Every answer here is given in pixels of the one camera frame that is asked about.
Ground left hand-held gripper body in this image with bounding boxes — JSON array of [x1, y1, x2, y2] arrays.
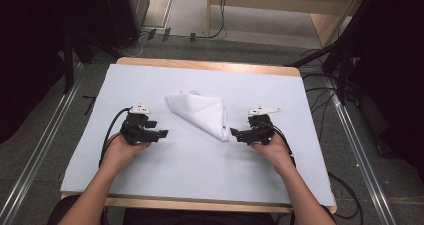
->
[[121, 103, 159, 146]]

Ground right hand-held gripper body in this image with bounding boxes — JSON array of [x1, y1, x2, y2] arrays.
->
[[247, 105, 281, 146]]

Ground white mesh laundry bag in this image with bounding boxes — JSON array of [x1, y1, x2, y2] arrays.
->
[[165, 89, 231, 143]]

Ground person's left hand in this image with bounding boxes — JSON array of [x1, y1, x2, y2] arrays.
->
[[105, 132, 152, 169]]

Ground person's right hand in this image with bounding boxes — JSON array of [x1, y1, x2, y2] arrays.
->
[[250, 132, 295, 175]]

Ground pale blue table mat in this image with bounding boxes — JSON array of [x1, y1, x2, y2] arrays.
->
[[60, 63, 336, 208]]

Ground wooden table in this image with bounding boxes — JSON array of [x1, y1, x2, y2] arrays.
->
[[60, 56, 338, 215]]

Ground black metal stand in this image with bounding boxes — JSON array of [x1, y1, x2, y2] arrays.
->
[[62, 34, 76, 95]]

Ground black tripod stand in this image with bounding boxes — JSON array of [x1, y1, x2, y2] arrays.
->
[[284, 39, 356, 107]]

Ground dark cabinet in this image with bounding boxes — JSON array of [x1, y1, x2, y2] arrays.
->
[[102, 0, 151, 50]]

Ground dark curtain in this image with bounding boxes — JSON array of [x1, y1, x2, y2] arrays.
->
[[0, 0, 116, 145], [336, 0, 424, 183]]

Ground right hand-held gripper cable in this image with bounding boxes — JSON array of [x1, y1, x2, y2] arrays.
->
[[271, 124, 297, 168]]

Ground hand-held gripper cable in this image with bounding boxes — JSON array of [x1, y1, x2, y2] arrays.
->
[[271, 124, 297, 168], [98, 107, 133, 168]]

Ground left hand-held gripper cable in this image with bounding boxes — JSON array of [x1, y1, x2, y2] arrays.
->
[[98, 107, 133, 168]]

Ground black floor cables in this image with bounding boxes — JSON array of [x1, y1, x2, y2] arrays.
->
[[300, 47, 338, 141]]

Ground white floor cable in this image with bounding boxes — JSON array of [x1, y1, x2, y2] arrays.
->
[[126, 30, 150, 58]]

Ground metal floor rail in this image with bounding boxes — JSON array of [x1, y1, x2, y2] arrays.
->
[[324, 76, 398, 225], [0, 63, 85, 225]]

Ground black looped floor cable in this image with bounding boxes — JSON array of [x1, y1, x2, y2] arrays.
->
[[327, 170, 364, 220]]

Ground light wooden frame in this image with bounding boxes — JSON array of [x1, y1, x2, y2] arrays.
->
[[205, 0, 368, 48]]

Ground thin black hanging cable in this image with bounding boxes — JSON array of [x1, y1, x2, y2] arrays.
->
[[195, 0, 230, 40]]

